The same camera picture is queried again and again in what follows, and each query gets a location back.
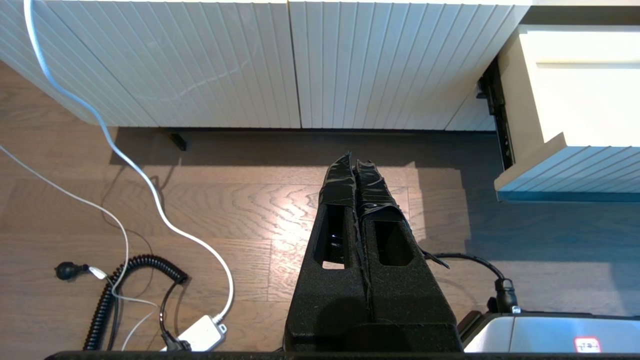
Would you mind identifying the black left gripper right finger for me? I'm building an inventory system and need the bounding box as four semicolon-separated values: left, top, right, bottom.
354;160;463;352

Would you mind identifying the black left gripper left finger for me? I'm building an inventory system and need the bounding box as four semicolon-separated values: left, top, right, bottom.
284;152;373;352

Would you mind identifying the white fluted drawer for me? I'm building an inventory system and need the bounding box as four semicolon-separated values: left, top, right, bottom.
494;24;640;203

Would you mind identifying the robot base body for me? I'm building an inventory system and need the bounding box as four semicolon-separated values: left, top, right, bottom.
459;309;640;354

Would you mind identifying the white TV cabinet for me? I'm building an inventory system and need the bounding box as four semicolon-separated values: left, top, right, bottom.
0;0;532;133

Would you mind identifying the white power adapter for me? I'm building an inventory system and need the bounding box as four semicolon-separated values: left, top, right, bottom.
161;315;228;352

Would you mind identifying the black cable loop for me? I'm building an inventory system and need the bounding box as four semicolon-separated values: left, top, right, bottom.
425;252;521;315

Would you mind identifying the black drawer slide rail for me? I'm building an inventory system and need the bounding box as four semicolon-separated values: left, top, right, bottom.
477;57;516;171

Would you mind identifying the white power cable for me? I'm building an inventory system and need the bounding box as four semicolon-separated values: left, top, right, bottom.
22;0;235;323

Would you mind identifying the black coiled cable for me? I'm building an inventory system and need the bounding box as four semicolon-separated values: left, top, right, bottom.
55;254;191;352

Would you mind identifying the thin white cable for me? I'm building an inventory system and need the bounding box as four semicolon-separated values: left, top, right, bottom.
0;145;160;352

